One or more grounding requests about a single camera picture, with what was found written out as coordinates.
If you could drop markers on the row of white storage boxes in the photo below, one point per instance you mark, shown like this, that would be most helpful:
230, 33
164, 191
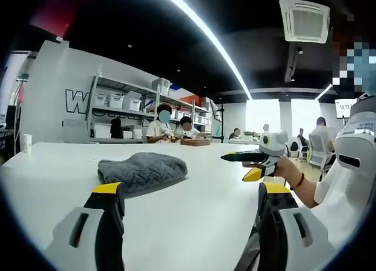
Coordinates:
129, 100

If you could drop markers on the white ceiling air conditioner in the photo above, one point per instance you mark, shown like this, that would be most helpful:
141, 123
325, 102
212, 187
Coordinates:
305, 19

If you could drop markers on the ceiling light strip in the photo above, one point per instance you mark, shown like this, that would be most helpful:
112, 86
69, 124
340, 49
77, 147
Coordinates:
211, 36

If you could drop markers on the wall display screen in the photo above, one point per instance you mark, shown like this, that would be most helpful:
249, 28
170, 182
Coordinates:
344, 107

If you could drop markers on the brown wooden tray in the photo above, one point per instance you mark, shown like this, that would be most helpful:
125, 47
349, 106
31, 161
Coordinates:
195, 142

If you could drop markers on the white grey chest device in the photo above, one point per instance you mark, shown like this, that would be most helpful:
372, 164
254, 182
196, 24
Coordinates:
357, 141

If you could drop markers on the white paper cup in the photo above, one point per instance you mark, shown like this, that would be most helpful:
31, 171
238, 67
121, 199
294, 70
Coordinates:
27, 143

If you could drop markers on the black ceiling track spotlights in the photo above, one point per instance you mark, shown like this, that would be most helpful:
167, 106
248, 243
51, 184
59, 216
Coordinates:
293, 66

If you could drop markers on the white office chair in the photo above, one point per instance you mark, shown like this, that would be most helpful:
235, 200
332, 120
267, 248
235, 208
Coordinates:
318, 153

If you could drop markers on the grey metal storage shelf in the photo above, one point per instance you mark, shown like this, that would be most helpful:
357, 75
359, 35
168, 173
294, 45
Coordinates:
152, 106

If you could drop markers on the grey towel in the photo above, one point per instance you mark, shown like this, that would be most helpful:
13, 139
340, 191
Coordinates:
144, 171

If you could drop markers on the black tripod stand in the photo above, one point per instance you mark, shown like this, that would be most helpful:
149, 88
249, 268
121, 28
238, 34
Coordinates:
222, 124

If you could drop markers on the person's right hand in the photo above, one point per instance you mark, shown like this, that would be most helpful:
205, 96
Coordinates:
286, 169

